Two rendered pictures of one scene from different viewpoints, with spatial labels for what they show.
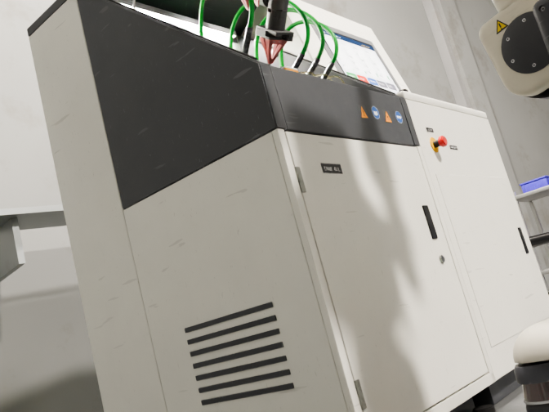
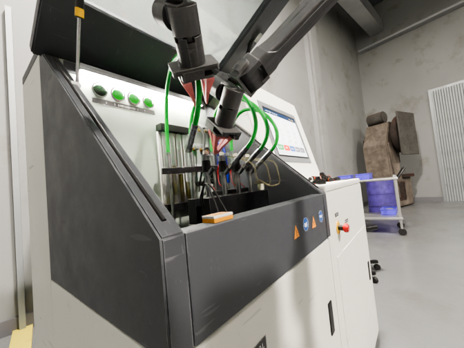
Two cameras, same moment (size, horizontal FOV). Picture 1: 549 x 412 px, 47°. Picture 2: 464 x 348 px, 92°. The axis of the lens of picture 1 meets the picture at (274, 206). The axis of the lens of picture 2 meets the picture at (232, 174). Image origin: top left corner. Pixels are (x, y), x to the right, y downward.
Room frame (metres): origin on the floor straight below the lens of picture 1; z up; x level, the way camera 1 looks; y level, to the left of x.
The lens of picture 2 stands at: (1.03, -0.15, 1.01)
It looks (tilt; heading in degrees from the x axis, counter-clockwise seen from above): 3 degrees up; 1
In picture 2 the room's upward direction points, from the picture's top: 6 degrees counter-clockwise
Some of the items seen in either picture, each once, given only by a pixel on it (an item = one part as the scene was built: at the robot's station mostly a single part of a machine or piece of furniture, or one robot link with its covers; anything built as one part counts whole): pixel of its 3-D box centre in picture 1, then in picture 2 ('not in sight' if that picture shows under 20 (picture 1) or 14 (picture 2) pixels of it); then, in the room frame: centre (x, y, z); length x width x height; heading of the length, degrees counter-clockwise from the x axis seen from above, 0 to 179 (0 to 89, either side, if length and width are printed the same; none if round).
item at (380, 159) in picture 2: not in sight; (389, 159); (7.43, -4.56, 1.33); 1.37 x 1.24 x 2.67; 132
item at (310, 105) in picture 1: (345, 114); (279, 236); (1.61, -0.25, 0.87); 0.62 x 0.04 x 0.16; 142
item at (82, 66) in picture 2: (178, 20); (153, 90); (1.92, 0.15, 1.43); 0.54 x 0.03 x 0.02; 142
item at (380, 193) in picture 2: not in sight; (381, 198); (6.03, -3.30, 0.41); 0.56 x 0.54 x 0.81; 131
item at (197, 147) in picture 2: not in sight; (201, 148); (2.11, 0.00, 1.20); 0.13 x 0.03 x 0.31; 142
